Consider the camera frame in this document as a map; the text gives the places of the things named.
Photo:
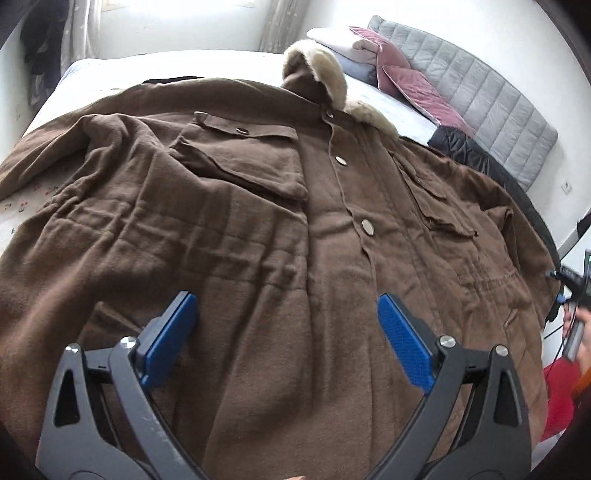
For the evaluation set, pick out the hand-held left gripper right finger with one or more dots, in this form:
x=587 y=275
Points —
x=401 y=341

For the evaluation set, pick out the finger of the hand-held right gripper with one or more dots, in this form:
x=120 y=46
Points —
x=570 y=278

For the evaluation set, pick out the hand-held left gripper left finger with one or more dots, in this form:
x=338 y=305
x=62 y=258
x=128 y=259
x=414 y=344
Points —
x=171 y=337

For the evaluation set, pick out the brown coat with fur hood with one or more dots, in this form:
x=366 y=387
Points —
x=277 y=230

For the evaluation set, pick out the dark hanging clothes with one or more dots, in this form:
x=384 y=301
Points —
x=41 y=60

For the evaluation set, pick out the person's right hand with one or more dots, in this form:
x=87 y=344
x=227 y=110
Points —
x=587 y=323

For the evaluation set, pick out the black quilted blanket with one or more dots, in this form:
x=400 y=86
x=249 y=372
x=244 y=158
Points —
x=466 y=147

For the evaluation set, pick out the grey padded headboard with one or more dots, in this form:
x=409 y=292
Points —
x=485 y=101

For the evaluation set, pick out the large pink velvet pillow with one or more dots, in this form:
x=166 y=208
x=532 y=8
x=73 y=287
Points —
x=425 y=97

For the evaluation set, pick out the bed with light sheet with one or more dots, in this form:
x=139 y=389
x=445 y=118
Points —
x=92 y=78

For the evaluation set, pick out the light blue folded blanket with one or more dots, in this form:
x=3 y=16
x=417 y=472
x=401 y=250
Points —
x=358 y=69

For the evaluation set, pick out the small pink velvet pillow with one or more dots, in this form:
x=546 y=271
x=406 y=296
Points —
x=383 y=50

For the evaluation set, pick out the white folded blanket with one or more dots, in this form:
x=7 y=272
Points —
x=332 y=41

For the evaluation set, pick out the grey patterned curtain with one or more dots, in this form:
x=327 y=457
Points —
x=78 y=32
x=281 y=23

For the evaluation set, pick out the window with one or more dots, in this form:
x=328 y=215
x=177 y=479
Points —
x=184 y=3

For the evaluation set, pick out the white wall socket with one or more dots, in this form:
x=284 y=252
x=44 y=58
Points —
x=567 y=186

